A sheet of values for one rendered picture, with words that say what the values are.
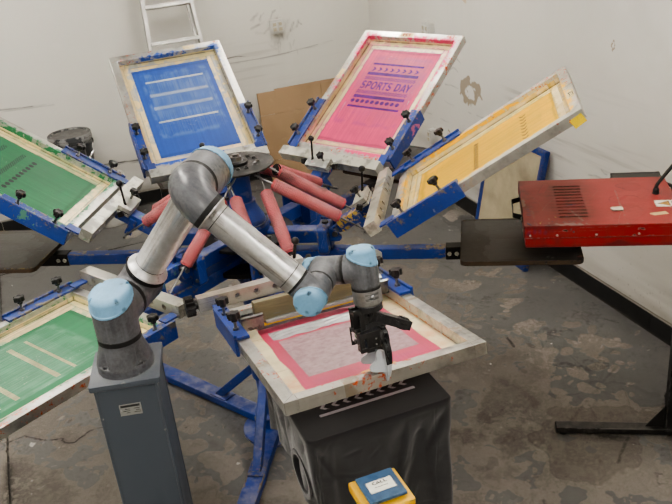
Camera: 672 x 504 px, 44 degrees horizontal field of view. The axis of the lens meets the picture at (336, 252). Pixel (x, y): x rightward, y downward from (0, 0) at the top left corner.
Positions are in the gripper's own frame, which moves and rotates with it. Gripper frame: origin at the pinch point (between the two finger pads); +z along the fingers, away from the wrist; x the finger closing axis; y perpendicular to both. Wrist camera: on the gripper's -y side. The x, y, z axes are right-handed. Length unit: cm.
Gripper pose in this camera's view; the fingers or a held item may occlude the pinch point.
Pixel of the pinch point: (386, 372)
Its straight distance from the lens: 221.9
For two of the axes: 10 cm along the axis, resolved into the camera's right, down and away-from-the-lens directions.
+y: -9.3, 2.3, -2.9
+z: 1.5, 9.5, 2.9
